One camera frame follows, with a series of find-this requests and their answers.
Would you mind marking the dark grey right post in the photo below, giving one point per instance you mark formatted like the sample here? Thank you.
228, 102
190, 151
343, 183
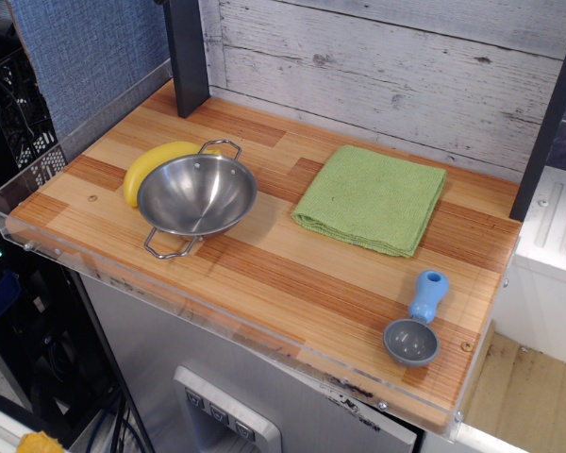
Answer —
541, 148

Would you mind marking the yellow toy banana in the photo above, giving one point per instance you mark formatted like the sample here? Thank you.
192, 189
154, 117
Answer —
150, 160

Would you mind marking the silver toy fridge cabinet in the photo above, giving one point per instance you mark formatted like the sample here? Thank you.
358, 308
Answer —
149, 343

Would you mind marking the blue handled grey spoon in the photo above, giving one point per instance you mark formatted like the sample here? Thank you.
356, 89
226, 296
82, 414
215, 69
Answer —
412, 341

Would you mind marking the white toy sink unit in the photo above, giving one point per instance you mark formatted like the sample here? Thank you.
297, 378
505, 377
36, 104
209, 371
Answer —
530, 306

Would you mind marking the green folded cloth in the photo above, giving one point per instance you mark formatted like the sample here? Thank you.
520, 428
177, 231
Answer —
371, 200

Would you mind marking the steel bowl with handles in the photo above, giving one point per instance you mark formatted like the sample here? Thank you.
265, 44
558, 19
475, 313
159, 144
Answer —
198, 196

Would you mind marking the dark grey post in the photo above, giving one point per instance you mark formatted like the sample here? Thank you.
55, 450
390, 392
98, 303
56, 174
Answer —
187, 54
541, 148

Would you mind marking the black plastic crate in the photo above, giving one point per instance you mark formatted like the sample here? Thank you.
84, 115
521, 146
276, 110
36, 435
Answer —
26, 128

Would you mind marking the dark grey left post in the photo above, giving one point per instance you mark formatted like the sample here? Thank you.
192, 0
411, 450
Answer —
187, 54

